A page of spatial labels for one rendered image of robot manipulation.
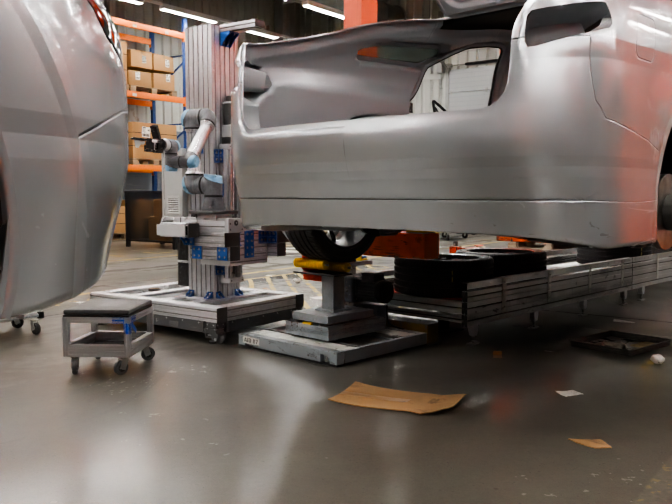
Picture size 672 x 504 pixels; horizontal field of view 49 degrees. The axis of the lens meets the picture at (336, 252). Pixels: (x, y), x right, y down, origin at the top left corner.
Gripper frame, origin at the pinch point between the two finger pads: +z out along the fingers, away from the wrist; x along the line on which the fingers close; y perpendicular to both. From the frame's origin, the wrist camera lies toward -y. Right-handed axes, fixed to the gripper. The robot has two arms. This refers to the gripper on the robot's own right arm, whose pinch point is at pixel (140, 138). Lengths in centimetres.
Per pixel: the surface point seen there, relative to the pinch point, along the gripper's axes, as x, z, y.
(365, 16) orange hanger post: -84, -110, -96
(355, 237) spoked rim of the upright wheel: -112, -68, 43
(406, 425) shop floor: -195, 74, 98
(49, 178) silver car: -182, 265, 4
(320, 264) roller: -102, -42, 59
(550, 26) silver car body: -229, 91, -57
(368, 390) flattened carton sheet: -165, 33, 101
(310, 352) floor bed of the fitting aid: -114, -15, 104
